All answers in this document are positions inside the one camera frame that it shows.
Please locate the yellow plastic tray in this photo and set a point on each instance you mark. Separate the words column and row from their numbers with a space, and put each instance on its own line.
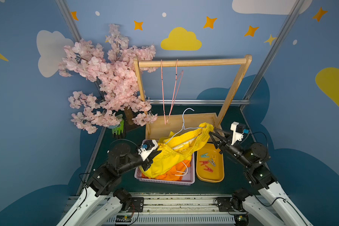
column 218, row 173

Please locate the teal clothespin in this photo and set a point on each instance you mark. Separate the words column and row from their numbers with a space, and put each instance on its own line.
column 205, row 155

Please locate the yellow shorts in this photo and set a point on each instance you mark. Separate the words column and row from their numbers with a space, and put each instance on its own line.
column 178, row 149

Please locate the pink cherry blossom tree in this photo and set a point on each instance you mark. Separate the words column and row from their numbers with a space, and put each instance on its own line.
column 117, row 78

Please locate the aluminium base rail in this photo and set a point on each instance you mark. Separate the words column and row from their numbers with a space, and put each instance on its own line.
column 138, row 209

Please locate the pink wire hanger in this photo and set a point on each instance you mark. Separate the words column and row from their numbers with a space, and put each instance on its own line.
column 178, row 80
column 162, row 83

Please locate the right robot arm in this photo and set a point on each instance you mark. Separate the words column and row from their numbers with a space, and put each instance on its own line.
column 280, row 210

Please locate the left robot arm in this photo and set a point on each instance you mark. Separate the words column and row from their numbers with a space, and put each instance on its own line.
column 107, row 175

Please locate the grey clothespin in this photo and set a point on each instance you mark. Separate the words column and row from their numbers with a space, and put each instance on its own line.
column 212, row 162

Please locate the light blue wire hanger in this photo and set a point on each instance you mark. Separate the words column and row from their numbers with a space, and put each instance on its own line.
column 191, row 119

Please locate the green plant decoration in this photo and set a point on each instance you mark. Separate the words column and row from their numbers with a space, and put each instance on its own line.
column 118, row 131

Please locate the wooden clothes rack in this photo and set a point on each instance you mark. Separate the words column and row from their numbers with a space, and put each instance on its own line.
column 157, row 129

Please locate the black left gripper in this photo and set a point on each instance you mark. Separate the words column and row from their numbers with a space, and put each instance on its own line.
column 148, row 159

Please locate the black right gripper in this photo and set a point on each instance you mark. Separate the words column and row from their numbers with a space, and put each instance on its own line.
column 224, row 145

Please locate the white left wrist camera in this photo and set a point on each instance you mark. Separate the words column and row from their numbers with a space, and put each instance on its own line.
column 147, row 147

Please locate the red clothespin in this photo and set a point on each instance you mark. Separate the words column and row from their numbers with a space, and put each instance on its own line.
column 207, row 168
column 203, row 162

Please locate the light orange shorts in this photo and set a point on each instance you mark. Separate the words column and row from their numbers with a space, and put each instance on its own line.
column 176, row 173

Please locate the pink plastic basket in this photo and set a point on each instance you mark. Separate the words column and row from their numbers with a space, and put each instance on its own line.
column 186, row 180

